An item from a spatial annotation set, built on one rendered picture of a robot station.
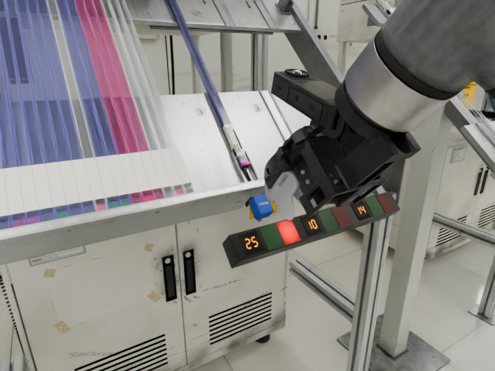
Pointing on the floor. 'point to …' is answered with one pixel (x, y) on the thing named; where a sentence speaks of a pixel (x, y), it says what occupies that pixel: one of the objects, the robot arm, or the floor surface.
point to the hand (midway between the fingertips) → (274, 191)
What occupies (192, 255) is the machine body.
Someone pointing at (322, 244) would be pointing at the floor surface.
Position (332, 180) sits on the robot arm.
